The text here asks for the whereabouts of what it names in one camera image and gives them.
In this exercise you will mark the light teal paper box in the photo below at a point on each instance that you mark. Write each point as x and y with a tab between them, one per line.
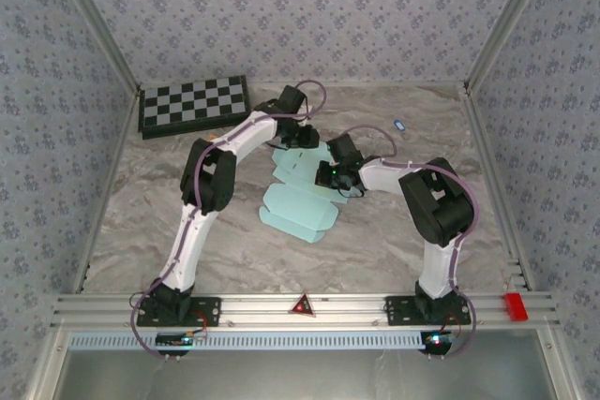
295	208

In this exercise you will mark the small blue key tag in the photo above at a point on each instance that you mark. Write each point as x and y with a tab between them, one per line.
399	125

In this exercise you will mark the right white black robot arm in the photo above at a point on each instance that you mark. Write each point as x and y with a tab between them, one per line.
398	180

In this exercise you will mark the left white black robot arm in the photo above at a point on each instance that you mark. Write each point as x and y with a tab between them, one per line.
187	241

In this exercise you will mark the black grey chessboard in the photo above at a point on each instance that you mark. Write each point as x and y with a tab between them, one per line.
192	102

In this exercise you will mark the red triangle marker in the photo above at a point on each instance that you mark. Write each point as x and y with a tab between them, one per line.
301	307

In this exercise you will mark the shiny metal sheet panel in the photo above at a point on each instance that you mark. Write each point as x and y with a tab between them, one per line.
300	376

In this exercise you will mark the red plastic block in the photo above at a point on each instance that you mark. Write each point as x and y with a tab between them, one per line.
514	307

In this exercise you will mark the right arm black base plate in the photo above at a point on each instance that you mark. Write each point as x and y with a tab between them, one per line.
398	311

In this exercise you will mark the aluminium cross rail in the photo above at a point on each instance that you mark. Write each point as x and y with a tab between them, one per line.
262	308

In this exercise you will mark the aluminium side rail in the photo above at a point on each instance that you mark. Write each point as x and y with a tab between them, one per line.
121	137
494	184

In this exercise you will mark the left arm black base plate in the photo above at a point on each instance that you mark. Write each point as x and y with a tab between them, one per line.
206	311

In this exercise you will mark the aluminium corner post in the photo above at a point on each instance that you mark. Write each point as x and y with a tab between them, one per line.
505	20
99	20

